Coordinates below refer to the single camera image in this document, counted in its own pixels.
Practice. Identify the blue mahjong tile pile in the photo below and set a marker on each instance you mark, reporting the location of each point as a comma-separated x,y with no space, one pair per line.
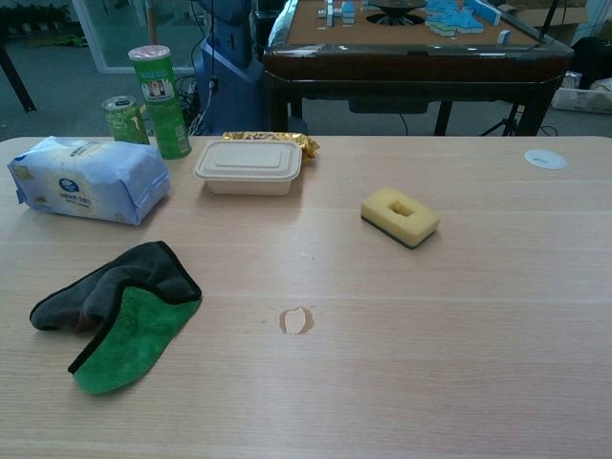
459,16

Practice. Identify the short green drink can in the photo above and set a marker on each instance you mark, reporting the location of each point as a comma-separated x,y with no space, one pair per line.
125,122

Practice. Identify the blue white tissue pack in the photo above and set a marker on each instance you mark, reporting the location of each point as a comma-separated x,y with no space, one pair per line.
91,179

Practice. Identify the black tripod stand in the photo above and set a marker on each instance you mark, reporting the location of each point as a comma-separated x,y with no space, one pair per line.
507,122

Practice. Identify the black cloth with green side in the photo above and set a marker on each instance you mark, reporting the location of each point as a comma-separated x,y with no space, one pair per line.
143,315

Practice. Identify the white cardboard box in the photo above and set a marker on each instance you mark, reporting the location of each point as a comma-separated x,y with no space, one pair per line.
581,98

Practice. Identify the yellow sponge with green base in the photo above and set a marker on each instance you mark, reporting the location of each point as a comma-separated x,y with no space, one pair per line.
421,217

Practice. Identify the tall green chip canister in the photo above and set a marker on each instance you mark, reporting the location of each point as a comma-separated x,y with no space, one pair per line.
160,105

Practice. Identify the gold foil snack bag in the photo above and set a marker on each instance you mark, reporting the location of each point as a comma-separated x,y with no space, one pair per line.
308,143

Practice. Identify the blue robot base stand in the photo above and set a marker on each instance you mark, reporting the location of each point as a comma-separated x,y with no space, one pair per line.
229,72

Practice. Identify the blue white mahjong tile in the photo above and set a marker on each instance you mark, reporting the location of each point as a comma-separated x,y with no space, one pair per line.
503,37

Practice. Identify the beige lidded food container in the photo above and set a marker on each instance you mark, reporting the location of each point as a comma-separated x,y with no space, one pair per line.
248,167

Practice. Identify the blue mahjong tile cluster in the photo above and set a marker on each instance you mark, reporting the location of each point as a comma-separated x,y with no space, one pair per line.
337,12

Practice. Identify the dark wooden mahjong table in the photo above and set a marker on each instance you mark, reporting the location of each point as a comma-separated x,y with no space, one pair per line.
411,62

